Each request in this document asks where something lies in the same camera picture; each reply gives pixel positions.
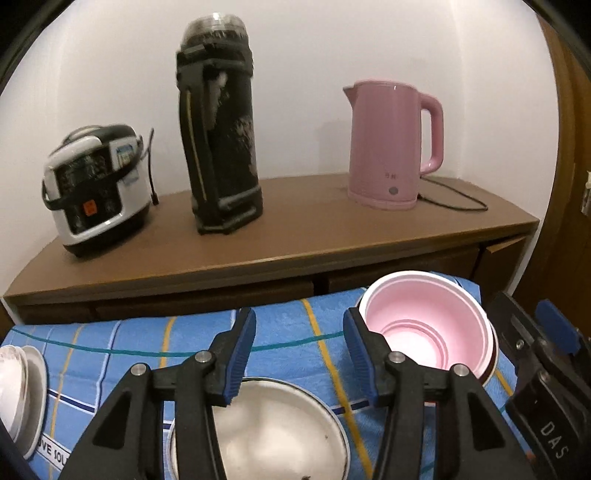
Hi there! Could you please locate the black kettle cord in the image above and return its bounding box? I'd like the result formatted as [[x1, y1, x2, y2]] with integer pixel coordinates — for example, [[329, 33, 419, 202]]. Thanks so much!
[[417, 177, 490, 213]]

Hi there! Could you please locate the black thermos flask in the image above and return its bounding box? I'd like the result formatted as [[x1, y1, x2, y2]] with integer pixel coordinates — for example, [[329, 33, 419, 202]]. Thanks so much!
[[176, 13, 263, 235]]

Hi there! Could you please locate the brown wooden sideboard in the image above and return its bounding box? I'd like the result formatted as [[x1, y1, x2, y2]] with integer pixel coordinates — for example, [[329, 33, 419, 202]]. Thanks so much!
[[6, 174, 538, 324]]

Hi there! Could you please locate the black rice cooker cord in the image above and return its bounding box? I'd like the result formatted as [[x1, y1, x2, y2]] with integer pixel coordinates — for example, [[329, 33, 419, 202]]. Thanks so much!
[[138, 127, 160, 206]]

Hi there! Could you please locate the stainless steel bowl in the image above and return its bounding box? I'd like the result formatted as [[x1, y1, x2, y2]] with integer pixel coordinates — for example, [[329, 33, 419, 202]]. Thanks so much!
[[480, 322, 499, 387]]

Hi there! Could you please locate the silver rice cooker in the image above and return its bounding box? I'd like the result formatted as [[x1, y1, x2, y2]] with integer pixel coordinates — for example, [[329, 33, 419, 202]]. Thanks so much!
[[41, 124, 159, 258]]

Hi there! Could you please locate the white enamel bowl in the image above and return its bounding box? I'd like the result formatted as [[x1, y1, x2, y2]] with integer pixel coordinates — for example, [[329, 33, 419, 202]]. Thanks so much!
[[166, 376, 351, 480]]

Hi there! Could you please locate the pink plastic bowl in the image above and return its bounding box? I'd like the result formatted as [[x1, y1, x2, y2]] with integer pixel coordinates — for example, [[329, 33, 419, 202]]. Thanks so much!
[[358, 270, 493, 380]]

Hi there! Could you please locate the floral white plate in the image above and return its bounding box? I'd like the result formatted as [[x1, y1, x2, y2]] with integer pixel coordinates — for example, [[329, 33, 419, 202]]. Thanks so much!
[[0, 345, 28, 441]]

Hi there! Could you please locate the pink electric kettle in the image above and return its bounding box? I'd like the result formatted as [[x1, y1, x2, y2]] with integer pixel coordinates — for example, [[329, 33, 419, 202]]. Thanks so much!
[[342, 80, 445, 210]]

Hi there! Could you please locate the right silver door handle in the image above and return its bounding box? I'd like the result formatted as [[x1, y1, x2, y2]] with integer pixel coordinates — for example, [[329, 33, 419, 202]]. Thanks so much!
[[581, 171, 591, 217]]

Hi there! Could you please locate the blue plaid tablecloth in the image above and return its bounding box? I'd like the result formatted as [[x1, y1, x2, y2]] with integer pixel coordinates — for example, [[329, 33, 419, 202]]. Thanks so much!
[[0, 270, 532, 480]]

